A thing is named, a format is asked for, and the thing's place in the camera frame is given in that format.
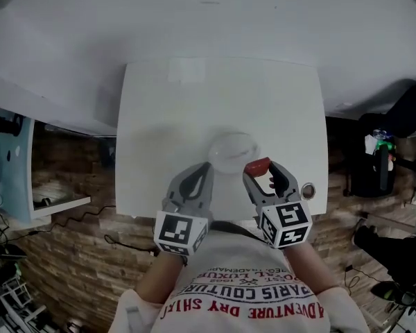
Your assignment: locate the person's white printed shirt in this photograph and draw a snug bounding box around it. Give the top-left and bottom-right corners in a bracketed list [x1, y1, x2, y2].
[115, 220, 369, 333]

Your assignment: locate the black headset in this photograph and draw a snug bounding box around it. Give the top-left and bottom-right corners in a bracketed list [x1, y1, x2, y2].
[0, 114, 24, 137]

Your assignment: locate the person's left forearm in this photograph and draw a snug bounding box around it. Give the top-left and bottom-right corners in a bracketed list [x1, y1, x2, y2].
[137, 250, 189, 305]

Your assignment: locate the black floor cable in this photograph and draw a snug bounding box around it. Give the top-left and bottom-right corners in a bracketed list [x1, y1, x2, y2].
[17, 204, 154, 256]

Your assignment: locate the white table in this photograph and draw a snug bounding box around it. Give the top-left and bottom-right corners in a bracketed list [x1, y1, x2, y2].
[114, 56, 331, 221]

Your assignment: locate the white plate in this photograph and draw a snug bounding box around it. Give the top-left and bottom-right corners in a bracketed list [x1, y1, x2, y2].
[207, 131, 262, 176]

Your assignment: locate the black mesh office chair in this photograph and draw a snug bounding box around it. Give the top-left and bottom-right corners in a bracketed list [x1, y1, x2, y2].
[342, 83, 416, 200]

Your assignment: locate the light blue table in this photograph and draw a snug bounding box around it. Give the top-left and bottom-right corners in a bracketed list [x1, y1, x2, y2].
[0, 103, 92, 222]

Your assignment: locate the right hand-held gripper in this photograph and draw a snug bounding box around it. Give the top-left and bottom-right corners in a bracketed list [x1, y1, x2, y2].
[242, 160, 313, 250]

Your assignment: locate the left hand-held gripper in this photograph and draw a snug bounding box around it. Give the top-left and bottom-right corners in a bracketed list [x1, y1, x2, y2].
[154, 162, 215, 257]

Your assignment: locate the white metal frame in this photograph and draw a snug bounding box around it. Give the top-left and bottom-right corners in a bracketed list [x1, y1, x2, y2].
[0, 275, 46, 326]

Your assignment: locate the person's right forearm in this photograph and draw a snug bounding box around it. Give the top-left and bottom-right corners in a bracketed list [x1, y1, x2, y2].
[283, 237, 341, 297]

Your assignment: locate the red sausage piece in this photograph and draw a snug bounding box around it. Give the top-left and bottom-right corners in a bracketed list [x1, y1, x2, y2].
[243, 156, 272, 178]

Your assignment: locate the green plastic bottle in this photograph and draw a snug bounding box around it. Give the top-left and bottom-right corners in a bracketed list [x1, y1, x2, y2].
[373, 128, 397, 153]

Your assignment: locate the black waist strap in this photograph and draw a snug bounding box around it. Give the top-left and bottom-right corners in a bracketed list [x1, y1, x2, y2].
[209, 220, 266, 244]

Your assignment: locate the round grey cable grommet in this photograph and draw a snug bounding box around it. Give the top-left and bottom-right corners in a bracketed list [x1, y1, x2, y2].
[300, 182, 317, 200]

